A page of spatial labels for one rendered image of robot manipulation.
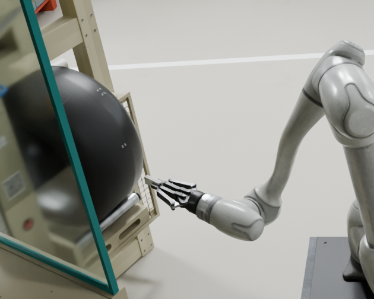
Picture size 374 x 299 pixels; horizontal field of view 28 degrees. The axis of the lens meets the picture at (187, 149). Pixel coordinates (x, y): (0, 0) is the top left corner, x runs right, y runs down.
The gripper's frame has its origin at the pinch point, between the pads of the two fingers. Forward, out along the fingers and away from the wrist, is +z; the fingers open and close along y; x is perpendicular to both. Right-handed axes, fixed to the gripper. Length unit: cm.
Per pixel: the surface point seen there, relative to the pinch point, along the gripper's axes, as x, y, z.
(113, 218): 23.6, 2.6, 19.7
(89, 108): -22.4, 2.1, 22.8
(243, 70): 132, -256, 144
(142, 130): 135, -158, 160
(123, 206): 22.8, -3.6, 20.5
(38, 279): -18, 62, -16
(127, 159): -3.7, -1.5, 12.2
